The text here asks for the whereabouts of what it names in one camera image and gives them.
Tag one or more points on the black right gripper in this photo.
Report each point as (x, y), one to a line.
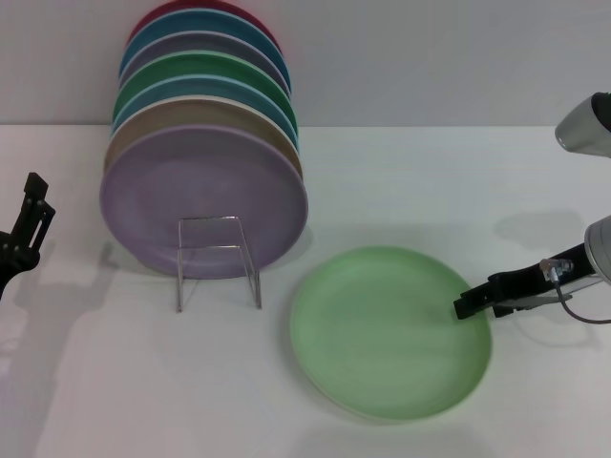
(534, 276)

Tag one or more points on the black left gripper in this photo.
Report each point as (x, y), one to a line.
(14, 257)

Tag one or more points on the light green plate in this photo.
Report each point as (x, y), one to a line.
(382, 339)

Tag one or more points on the lilac plate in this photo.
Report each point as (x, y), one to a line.
(191, 191)

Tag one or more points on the clear acrylic plate rack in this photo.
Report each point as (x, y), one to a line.
(179, 286)

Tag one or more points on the tan beige plate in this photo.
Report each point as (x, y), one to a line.
(191, 112)

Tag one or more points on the light blue plate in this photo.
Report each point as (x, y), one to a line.
(191, 86)

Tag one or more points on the dark green plate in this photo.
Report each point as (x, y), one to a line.
(200, 64)

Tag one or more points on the dark red plate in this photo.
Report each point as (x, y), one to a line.
(148, 16)

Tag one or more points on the grey purple plate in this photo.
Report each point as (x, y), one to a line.
(205, 42)

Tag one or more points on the deep blue plate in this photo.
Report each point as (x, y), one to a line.
(200, 21)

